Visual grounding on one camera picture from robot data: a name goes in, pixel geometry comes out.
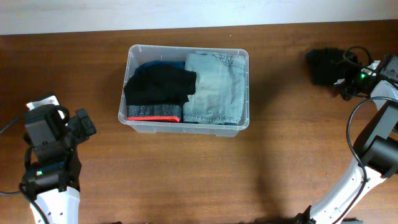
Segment black Nike garment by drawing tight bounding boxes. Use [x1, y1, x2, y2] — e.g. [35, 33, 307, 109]
[305, 48, 360, 86]

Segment black garment with red trim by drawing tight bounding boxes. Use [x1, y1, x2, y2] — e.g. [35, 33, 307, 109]
[124, 65, 197, 123]

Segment light blue jeans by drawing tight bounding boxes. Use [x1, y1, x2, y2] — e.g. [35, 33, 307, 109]
[183, 51, 246, 125]

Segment teal blue shirt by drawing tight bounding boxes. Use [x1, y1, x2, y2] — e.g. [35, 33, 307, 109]
[134, 60, 185, 75]

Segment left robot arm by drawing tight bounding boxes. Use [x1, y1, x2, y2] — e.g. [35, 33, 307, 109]
[19, 104, 96, 223]

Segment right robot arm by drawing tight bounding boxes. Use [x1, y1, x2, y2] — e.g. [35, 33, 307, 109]
[288, 47, 397, 223]

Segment clear plastic storage bin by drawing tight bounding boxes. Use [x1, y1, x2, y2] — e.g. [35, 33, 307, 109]
[118, 44, 250, 137]

